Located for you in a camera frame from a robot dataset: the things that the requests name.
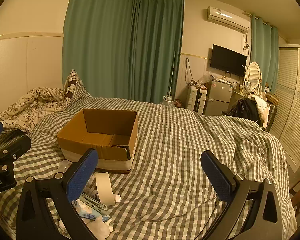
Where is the white padded jacket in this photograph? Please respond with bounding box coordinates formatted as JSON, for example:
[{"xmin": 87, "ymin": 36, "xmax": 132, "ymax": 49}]
[{"xmin": 250, "ymin": 96, "xmax": 271, "ymax": 128}]

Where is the white louvred wardrobe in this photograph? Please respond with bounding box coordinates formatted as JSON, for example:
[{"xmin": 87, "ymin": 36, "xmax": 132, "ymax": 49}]
[{"xmin": 268, "ymin": 44, "xmax": 300, "ymax": 173}]

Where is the brown cardboard box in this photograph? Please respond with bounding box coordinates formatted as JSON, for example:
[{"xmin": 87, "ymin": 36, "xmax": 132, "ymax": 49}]
[{"xmin": 56, "ymin": 108, "xmax": 139, "ymax": 174}]

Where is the wooden dressing table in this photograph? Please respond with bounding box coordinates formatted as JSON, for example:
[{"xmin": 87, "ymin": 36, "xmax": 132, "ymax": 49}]
[{"xmin": 229, "ymin": 90, "xmax": 250, "ymax": 105}]

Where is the wide green curtain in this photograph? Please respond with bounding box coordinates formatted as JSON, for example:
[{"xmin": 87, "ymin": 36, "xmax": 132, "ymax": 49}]
[{"xmin": 62, "ymin": 0, "xmax": 138, "ymax": 100}]

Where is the narrow green curtain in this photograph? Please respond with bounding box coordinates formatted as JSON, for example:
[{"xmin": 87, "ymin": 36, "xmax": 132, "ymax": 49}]
[{"xmin": 249, "ymin": 12, "xmax": 279, "ymax": 94}]

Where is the silver small fridge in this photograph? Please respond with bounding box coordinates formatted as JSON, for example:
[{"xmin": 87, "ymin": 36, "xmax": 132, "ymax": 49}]
[{"xmin": 204, "ymin": 79, "xmax": 234, "ymax": 117}]

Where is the white tape roll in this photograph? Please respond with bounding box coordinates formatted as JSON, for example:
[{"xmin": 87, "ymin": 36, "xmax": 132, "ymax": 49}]
[{"xmin": 95, "ymin": 172, "xmax": 114, "ymax": 205}]

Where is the white suitcase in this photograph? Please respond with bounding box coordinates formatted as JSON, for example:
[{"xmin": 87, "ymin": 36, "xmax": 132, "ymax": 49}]
[{"xmin": 187, "ymin": 85, "xmax": 207, "ymax": 113}]

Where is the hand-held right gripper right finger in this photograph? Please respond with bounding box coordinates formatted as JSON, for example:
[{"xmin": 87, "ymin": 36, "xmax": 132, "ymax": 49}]
[{"xmin": 201, "ymin": 151, "xmax": 284, "ymax": 240}]

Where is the white sock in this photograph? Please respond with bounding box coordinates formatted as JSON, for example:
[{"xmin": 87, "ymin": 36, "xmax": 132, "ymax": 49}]
[{"xmin": 86, "ymin": 216, "xmax": 114, "ymax": 239}]

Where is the clear water jug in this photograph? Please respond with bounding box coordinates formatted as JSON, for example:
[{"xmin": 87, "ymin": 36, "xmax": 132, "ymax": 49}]
[{"xmin": 162, "ymin": 95, "xmax": 176, "ymax": 106}]

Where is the brown patterned pillow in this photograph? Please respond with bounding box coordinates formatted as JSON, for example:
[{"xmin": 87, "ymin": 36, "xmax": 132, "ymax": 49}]
[{"xmin": 63, "ymin": 69, "xmax": 91, "ymax": 101}]

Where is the hanging wall cable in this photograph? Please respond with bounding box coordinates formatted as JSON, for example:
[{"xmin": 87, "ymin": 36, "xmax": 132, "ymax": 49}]
[{"xmin": 184, "ymin": 57, "xmax": 194, "ymax": 84}]

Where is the mop pole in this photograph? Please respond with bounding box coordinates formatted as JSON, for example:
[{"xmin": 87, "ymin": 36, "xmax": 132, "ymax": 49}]
[{"xmin": 168, "ymin": 51, "xmax": 177, "ymax": 101}]

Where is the oval white vanity mirror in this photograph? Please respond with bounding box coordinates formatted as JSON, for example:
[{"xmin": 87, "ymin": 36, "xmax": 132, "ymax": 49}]
[{"xmin": 245, "ymin": 62, "xmax": 262, "ymax": 91}]

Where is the clear plastic bottle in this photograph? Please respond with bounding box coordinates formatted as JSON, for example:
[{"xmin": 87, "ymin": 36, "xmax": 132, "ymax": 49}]
[{"xmin": 56, "ymin": 159, "xmax": 73, "ymax": 173}]

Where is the black jacket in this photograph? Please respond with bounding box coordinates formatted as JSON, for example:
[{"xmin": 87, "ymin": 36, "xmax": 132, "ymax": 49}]
[{"xmin": 226, "ymin": 97, "xmax": 261, "ymax": 126}]

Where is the white cream tube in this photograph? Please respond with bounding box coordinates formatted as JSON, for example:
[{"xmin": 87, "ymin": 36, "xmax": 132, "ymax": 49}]
[{"xmin": 84, "ymin": 189, "xmax": 121, "ymax": 203}]

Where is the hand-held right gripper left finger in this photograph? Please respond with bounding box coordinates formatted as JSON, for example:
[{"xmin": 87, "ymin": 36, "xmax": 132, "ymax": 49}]
[{"xmin": 16, "ymin": 148, "xmax": 99, "ymax": 240}]

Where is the white air conditioner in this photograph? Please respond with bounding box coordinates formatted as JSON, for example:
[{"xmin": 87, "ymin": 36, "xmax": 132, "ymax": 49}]
[{"xmin": 206, "ymin": 5, "xmax": 251, "ymax": 34}]

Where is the floral quilt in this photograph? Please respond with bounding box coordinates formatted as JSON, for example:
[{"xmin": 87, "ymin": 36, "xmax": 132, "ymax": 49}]
[{"xmin": 0, "ymin": 87, "xmax": 72, "ymax": 133}]

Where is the clear plastic bag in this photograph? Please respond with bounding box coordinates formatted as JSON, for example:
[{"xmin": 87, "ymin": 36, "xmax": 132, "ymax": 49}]
[{"xmin": 198, "ymin": 73, "xmax": 213, "ymax": 85}]

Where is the pale blue plastic hanger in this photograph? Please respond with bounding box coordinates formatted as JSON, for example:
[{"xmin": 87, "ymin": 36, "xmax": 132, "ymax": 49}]
[{"xmin": 79, "ymin": 192, "xmax": 108, "ymax": 211}]

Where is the dark green curtain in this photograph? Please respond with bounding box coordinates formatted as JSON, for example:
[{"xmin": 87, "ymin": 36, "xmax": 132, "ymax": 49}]
[{"xmin": 130, "ymin": 0, "xmax": 185, "ymax": 104}]

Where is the black wall television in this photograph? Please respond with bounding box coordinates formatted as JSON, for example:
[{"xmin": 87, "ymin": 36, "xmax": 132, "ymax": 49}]
[{"xmin": 210, "ymin": 44, "xmax": 247, "ymax": 77}]

